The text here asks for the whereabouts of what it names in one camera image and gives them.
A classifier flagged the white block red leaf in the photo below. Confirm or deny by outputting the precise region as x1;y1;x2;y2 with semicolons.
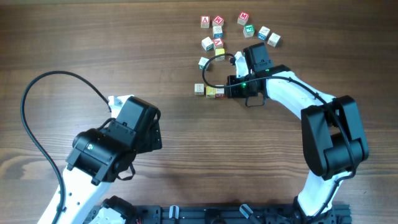
267;33;280;47

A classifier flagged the white block green Z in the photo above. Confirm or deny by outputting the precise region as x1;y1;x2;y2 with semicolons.
201;37;214;51

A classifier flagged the blue P letter block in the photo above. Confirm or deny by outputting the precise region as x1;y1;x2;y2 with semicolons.
257;26;271;40

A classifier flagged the blue edged picture block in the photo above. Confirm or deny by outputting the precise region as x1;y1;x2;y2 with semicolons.
213;26;223;39

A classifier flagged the red M letter block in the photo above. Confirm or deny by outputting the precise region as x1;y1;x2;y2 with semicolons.
237;11;249;26

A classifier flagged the red A block centre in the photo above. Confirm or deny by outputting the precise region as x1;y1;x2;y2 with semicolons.
213;37;224;49

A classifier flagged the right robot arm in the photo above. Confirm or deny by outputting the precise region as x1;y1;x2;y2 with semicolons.
226;43;369;223

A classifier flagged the red W letter block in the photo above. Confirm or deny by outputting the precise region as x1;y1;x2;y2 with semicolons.
212;15;224;26

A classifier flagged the white block red Q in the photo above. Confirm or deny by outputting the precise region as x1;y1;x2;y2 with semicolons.
215;86;225;98

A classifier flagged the red A letter block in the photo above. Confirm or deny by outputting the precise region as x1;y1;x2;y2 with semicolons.
200;16;210;29

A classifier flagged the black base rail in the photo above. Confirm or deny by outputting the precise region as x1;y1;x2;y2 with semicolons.
132;205;353;224

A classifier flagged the white block green Y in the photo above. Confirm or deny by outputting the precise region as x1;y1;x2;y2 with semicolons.
198;57;210;70

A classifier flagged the white block animal picture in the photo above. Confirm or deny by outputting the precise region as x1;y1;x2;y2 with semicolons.
194;83;205;95

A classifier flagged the green top letter block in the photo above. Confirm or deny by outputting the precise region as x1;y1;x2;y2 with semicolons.
243;24;255;38

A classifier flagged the yellow top picture block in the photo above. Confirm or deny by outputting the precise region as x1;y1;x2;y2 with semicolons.
215;48;225;61

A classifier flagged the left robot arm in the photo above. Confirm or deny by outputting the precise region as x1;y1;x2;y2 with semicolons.
39;95;162;223

